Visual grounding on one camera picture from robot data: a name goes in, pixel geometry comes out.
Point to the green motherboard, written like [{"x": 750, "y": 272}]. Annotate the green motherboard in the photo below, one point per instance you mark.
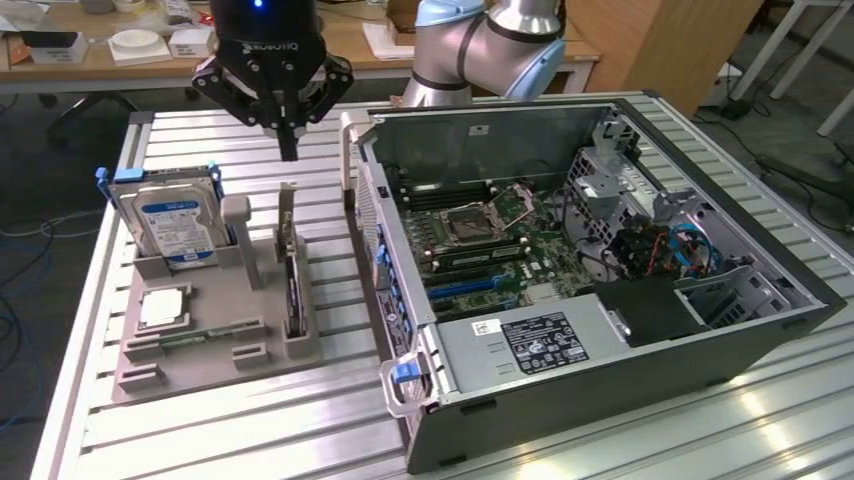
[{"x": 534, "y": 270}]

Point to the small white labelled box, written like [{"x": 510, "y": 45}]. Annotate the small white labelled box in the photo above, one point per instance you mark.
[{"x": 190, "y": 44}]

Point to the white table frame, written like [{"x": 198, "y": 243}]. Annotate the white table frame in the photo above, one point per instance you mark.
[{"x": 766, "y": 52}]

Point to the silver CPU chip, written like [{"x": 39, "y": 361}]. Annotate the silver CPU chip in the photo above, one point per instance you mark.
[{"x": 162, "y": 306}]

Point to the silver power supply unit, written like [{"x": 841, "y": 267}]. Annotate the silver power supply unit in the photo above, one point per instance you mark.
[{"x": 480, "y": 360}]

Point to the white paper stack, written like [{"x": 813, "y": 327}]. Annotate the white paper stack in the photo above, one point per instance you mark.
[{"x": 383, "y": 45}]

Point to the white box round recess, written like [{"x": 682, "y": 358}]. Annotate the white box round recess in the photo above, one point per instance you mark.
[{"x": 140, "y": 47}]

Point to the black graphics card silver bracket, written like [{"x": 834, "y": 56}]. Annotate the black graphics card silver bracket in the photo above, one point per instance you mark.
[{"x": 296, "y": 295}]

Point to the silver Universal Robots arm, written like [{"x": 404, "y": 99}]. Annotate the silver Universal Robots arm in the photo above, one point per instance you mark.
[{"x": 460, "y": 45}]

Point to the open black PC case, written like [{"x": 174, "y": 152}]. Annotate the open black PC case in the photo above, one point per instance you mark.
[{"x": 734, "y": 400}]

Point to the hard disk with blue carrier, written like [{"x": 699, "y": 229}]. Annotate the hard disk with blue carrier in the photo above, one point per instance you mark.
[{"x": 174, "y": 220}]

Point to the grey parts rack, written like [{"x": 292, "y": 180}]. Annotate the grey parts rack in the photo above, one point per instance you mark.
[{"x": 220, "y": 310}]

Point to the white box black lid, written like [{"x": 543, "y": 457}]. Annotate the white box black lid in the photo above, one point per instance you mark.
[{"x": 53, "y": 47}]

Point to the metal disk bay cage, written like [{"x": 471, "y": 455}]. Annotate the metal disk bay cage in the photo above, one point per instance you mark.
[{"x": 601, "y": 170}]

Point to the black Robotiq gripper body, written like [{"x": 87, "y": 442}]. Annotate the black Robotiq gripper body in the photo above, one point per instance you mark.
[{"x": 267, "y": 50}]

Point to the grey disk bay bracket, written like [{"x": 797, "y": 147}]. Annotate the grey disk bay bracket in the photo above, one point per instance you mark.
[{"x": 734, "y": 300}]

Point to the black chair base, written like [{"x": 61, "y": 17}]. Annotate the black chair base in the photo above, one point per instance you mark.
[
  {"x": 67, "y": 120},
  {"x": 801, "y": 167}
]

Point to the black power adapter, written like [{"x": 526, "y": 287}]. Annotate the black power adapter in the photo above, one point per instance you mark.
[{"x": 735, "y": 110}]

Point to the CPU socket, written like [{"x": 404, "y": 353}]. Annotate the CPU socket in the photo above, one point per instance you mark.
[{"x": 470, "y": 222}]

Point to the green RAM stick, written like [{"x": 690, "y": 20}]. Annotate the green RAM stick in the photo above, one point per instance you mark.
[
  {"x": 476, "y": 256},
  {"x": 200, "y": 336}
]

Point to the metal socket cover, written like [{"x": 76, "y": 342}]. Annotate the metal socket cover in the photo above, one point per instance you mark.
[{"x": 528, "y": 202}]

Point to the blue case release latch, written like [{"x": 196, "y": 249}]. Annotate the blue case release latch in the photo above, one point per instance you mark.
[{"x": 403, "y": 374}]

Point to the brown cardboard box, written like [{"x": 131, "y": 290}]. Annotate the brown cardboard box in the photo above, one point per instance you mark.
[{"x": 400, "y": 12}]

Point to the wooden cabinet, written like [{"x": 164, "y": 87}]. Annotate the wooden cabinet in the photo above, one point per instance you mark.
[{"x": 667, "y": 50}]

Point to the grey cup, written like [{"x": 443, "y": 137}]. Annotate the grey cup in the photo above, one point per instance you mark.
[{"x": 97, "y": 6}]

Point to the blue PCIe expansion slot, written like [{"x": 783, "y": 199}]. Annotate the blue PCIe expansion slot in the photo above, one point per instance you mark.
[
  {"x": 470, "y": 293},
  {"x": 463, "y": 283}
]

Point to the wooden desk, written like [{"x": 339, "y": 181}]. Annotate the wooden desk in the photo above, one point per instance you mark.
[
  {"x": 374, "y": 67},
  {"x": 93, "y": 72}
]

